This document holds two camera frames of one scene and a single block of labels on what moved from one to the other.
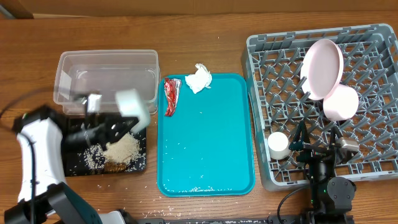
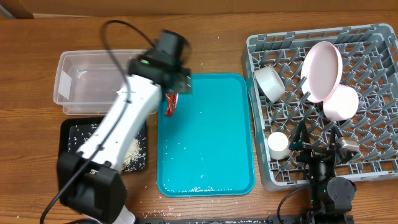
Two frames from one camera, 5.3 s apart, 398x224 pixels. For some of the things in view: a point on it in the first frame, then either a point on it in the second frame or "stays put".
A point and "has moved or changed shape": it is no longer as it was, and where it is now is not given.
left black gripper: [103, 133] -> [185, 81]
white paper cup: [278, 145] stays put
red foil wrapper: [171, 88] stays put
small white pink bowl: [342, 104] stays put
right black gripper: [311, 150] stays put
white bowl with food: [130, 104] has moved or changed shape
